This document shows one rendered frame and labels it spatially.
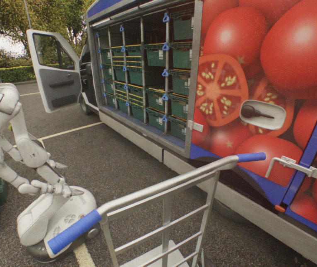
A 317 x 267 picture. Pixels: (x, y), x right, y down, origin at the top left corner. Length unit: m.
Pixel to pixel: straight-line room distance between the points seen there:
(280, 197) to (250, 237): 0.70
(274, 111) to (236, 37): 0.55
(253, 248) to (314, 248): 0.54
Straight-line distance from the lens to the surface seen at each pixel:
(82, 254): 1.90
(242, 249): 1.95
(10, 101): 1.10
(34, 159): 1.40
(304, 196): 1.43
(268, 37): 1.25
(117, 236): 1.90
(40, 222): 1.71
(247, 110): 1.27
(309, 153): 1.30
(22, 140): 1.34
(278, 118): 1.28
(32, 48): 4.25
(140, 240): 0.86
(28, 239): 1.80
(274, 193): 1.49
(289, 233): 1.68
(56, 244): 0.48
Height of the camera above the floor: 1.60
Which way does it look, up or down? 26 degrees down
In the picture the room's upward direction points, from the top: straight up
